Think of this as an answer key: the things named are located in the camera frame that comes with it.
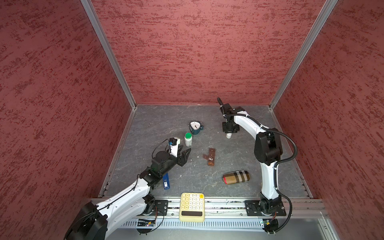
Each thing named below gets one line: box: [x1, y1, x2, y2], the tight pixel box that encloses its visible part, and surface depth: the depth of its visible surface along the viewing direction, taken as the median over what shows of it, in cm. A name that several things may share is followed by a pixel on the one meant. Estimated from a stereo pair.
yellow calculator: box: [179, 192, 206, 223], surface depth 74 cm
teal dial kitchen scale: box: [188, 121, 205, 135], surface depth 105 cm
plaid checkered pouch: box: [222, 170, 251, 185], surface depth 83 cm
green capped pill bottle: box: [184, 132, 193, 147], surface depth 94 cm
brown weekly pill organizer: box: [202, 148, 216, 167], surface depth 94 cm
